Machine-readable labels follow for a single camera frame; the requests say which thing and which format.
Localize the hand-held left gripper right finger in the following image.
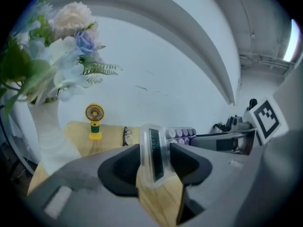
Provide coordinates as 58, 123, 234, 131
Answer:
169, 142, 249, 227

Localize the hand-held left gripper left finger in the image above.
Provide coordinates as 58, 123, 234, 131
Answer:
27, 143, 157, 227

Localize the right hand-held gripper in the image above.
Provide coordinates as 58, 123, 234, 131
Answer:
193, 96, 289, 155

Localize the small purple box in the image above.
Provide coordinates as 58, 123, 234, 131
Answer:
139, 123, 197, 189

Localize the white ribbed vase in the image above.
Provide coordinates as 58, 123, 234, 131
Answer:
26, 98, 82, 176

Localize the person's light grey shirt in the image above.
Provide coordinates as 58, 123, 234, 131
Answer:
213, 55, 303, 227

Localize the yellow handheld fan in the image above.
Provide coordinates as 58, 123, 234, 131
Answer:
84, 103, 105, 141

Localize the white vase with flowers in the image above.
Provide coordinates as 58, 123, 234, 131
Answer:
0, 0, 124, 122

